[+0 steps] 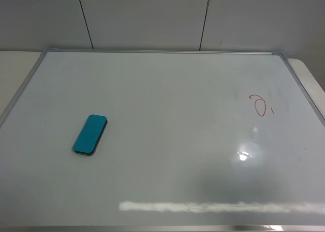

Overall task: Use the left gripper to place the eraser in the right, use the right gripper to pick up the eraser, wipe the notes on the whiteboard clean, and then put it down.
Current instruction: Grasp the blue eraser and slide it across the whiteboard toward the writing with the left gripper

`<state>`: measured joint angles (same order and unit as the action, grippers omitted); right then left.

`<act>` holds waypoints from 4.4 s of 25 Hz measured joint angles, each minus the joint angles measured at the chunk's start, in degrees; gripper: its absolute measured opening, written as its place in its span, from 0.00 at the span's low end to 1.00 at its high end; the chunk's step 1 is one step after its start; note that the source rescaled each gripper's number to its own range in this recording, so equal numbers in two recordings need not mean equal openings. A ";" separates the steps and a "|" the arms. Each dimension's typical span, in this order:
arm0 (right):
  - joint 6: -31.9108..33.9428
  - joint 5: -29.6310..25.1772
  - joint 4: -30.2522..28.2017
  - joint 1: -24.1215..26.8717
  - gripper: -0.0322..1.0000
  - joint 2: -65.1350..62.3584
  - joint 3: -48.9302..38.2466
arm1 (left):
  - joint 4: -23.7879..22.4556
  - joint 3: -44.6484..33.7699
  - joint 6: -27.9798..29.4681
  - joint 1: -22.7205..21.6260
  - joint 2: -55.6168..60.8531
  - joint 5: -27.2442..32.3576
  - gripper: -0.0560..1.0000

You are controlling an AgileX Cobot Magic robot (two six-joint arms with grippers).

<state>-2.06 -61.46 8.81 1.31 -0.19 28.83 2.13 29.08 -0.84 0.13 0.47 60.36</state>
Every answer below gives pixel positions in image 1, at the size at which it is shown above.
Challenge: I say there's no teal whiteboard eraser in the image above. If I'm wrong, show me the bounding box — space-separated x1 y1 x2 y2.
72 114 108 156

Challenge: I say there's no white aluminium-framed whiteboard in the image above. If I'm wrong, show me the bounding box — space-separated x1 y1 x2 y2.
1 50 324 231

